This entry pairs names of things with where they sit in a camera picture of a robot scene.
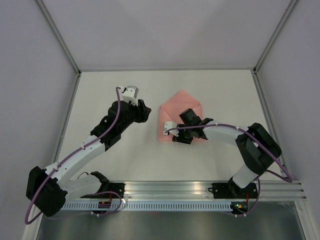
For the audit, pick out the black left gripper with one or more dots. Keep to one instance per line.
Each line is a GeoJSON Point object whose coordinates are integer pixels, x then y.
{"type": "Point", "coordinates": [142, 111]}

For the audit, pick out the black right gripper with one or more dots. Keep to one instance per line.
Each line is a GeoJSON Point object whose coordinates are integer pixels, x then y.
{"type": "Point", "coordinates": [180, 139]}

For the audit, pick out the pink cloth napkin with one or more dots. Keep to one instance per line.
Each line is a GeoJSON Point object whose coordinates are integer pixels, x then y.
{"type": "Point", "coordinates": [172, 108]}

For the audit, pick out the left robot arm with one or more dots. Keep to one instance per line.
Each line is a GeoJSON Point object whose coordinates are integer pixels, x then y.
{"type": "Point", "coordinates": [51, 187]}

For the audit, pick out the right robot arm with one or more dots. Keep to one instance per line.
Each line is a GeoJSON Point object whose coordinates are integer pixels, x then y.
{"type": "Point", "coordinates": [256, 146]}

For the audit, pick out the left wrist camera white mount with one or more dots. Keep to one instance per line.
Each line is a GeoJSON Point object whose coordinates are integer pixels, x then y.
{"type": "Point", "coordinates": [130, 94]}

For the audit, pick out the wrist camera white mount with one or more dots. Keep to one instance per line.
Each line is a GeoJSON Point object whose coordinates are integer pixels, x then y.
{"type": "Point", "coordinates": [130, 94]}
{"type": "Point", "coordinates": [170, 127]}

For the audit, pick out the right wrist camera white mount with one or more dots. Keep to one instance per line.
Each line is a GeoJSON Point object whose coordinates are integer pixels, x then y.
{"type": "Point", "coordinates": [170, 127]}

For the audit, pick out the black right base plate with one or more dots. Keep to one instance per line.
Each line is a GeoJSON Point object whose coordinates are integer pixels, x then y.
{"type": "Point", "coordinates": [224, 190]}

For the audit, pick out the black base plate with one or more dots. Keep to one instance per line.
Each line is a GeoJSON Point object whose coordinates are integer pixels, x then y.
{"type": "Point", "coordinates": [117, 187]}
{"type": "Point", "coordinates": [224, 190]}

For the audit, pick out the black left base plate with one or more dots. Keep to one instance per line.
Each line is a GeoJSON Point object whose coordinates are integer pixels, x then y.
{"type": "Point", "coordinates": [117, 187]}

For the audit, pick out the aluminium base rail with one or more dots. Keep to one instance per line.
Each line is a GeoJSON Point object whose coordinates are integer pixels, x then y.
{"type": "Point", "coordinates": [270, 190]}

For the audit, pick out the right aluminium frame post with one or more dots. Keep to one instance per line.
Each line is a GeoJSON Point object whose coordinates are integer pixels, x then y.
{"type": "Point", "coordinates": [278, 29]}

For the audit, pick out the aluminium frame post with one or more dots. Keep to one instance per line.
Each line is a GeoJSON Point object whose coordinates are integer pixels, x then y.
{"type": "Point", "coordinates": [57, 35]}
{"type": "Point", "coordinates": [278, 29]}

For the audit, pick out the left aluminium frame post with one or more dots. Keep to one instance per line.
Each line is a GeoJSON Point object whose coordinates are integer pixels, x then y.
{"type": "Point", "coordinates": [57, 35]}

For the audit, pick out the white slotted cable duct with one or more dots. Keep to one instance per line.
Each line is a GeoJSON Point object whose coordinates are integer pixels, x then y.
{"type": "Point", "coordinates": [169, 206]}

